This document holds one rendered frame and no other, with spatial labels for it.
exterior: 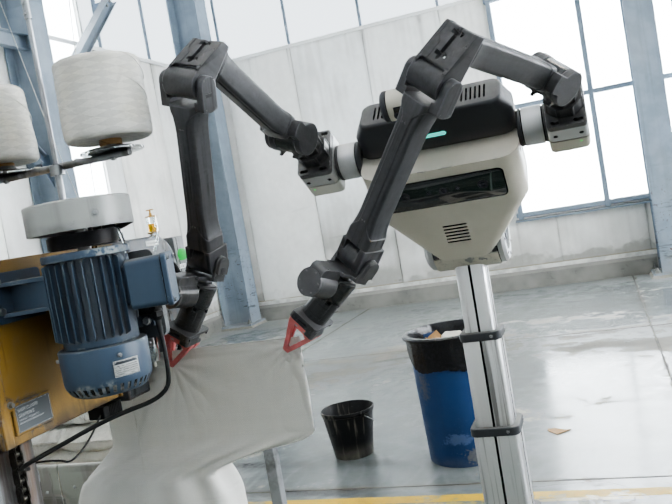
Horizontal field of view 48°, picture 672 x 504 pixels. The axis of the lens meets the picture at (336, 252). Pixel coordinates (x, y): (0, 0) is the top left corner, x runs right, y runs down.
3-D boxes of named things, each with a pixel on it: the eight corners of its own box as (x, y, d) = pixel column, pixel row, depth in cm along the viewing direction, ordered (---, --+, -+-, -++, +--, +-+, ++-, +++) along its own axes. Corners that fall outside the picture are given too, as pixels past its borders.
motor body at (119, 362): (171, 375, 136) (146, 239, 135) (122, 399, 122) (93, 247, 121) (102, 382, 141) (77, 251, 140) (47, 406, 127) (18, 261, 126)
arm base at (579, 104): (541, 88, 172) (547, 132, 167) (537, 67, 165) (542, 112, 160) (581, 80, 169) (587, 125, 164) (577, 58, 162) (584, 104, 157)
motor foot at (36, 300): (86, 307, 134) (77, 259, 134) (40, 320, 123) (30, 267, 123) (44, 313, 137) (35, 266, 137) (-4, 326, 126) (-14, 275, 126)
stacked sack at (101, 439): (179, 414, 470) (175, 391, 469) (120, 451, 407) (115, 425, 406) (121, 419, 483) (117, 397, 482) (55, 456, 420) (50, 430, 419)
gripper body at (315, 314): (287, 316, 150) (309, 288, 148) (306, 307, 159) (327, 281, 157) (311, 338, 149) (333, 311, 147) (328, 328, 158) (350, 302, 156)
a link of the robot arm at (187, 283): (231, 257, 160) (200, 247, 164) (196, 256, 150) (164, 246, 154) (220, 311, 161) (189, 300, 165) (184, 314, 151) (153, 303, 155)
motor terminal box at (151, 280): (185, 311, 137) (173, 249, 137) (179, 318, 127) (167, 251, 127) (139, 320, 136) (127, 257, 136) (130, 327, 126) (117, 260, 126)
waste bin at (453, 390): (522, 433, 399) (502, 313, 395) (512, 470, 350) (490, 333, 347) (433, 439, 415) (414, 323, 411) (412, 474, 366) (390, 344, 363)
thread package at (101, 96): (171, 138, 149) (155, 51, 148) (121, 135, 133) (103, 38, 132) (101, 154, 154) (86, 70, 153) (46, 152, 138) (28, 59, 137)
